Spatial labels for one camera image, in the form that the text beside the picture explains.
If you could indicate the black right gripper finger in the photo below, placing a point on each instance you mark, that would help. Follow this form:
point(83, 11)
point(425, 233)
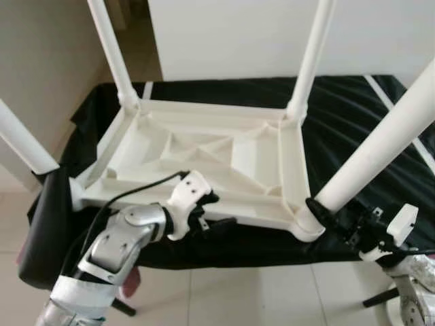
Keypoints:
point(319, 212)

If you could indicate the pink cloth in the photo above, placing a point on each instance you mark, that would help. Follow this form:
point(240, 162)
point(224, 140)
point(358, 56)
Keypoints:
point(131, 282)

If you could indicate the white plastic table leg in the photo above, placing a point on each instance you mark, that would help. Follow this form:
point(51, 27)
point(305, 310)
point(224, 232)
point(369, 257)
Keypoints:
point(27, 142)
point(309, 61)
point(112, 47)
point(380, 142)

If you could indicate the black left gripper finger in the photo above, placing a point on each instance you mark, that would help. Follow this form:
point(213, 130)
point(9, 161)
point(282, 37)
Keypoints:
point(221, 222)
point(207, 197)

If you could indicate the white plastic table top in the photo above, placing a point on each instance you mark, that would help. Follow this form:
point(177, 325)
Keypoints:
point(204, 149)

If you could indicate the white round floor base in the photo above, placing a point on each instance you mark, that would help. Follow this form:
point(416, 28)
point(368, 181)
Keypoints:
point(390, 314)

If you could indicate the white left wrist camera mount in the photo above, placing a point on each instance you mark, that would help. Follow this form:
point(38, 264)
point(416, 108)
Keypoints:
point(185, 197)

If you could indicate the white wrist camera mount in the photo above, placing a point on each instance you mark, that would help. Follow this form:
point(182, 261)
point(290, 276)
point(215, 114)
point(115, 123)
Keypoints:
point(402, 223)
point(185, 197)

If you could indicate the black metal table leg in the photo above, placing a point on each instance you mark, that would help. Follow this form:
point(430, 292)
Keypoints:
point(124, 307)
point(380, 297)

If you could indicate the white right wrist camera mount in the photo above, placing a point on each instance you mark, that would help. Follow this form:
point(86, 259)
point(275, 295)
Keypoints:
point(402, 223)

